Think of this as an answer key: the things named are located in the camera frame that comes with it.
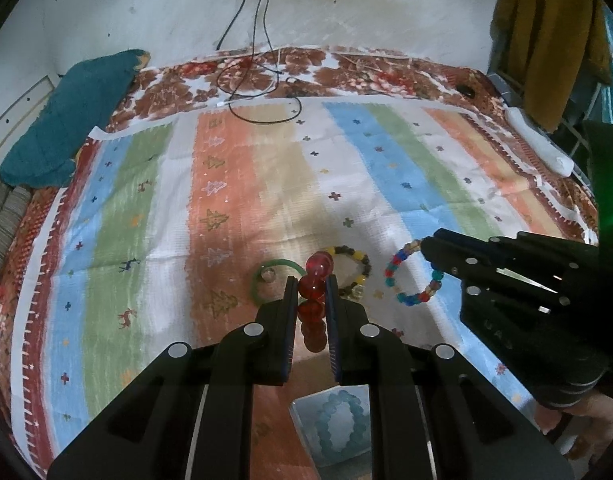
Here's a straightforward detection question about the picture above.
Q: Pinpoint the light blue bead bracelet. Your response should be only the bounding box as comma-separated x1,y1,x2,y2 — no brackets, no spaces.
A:
313,390,370,461

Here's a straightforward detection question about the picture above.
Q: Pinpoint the multicolour bead bracelet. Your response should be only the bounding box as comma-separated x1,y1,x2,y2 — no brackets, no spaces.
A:
383,239,445,307

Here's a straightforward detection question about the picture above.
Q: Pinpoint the yellow and dark bead bracelet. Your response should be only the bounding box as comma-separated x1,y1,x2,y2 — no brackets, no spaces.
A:
319,244,374,304

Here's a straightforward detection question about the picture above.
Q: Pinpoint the dark red bead bracelet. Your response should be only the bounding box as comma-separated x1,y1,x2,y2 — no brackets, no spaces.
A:
295,251,336,354

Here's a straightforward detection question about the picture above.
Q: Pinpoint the white jewelry box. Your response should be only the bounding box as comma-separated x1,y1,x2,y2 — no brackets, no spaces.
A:
289,386,371,470

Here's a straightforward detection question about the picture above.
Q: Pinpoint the person's right hand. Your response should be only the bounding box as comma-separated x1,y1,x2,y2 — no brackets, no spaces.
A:
534,391,613,463

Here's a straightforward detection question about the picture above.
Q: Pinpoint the white remote control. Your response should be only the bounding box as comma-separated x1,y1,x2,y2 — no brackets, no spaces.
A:
504,107,574,178

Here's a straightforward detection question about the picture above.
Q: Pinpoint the green jade bangle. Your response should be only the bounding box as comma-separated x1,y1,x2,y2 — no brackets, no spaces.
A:
250,259,306,307

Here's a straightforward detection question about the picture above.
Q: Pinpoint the striped colourful bed cloth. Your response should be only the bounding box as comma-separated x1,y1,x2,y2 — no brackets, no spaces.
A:
10,96,597,476

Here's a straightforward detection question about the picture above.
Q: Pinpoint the mustard yellow hanging garment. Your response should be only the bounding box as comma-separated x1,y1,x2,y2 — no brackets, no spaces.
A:
493,0,612,132

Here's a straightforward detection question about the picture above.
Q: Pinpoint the striped grey mattress edge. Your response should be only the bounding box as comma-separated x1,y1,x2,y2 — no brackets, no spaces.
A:
0,180,31,276

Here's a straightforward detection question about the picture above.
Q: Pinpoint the teal pillow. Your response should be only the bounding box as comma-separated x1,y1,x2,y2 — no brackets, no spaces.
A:
0,49,150,188

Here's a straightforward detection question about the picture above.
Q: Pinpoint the black charging cable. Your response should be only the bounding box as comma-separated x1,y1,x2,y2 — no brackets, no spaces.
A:
214,0,303,125

